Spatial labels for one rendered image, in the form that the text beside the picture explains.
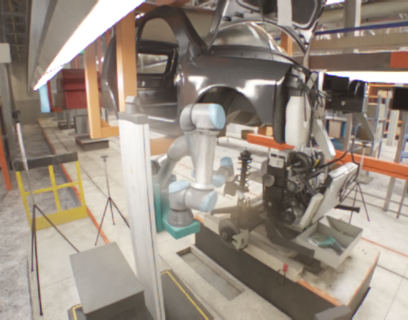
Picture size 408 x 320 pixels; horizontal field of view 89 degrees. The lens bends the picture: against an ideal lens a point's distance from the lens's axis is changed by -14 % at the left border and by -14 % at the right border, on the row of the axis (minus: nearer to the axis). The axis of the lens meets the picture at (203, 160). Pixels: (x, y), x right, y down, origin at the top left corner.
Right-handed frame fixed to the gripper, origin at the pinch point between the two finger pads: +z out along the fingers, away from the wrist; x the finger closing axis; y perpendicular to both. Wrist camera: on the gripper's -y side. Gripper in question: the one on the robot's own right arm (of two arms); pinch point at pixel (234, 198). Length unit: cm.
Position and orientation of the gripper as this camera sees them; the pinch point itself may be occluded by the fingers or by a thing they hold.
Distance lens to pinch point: 167.3
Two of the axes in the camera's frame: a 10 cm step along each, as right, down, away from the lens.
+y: -3.4, 6.3, -7.0
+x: 9.1, 0.6, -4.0
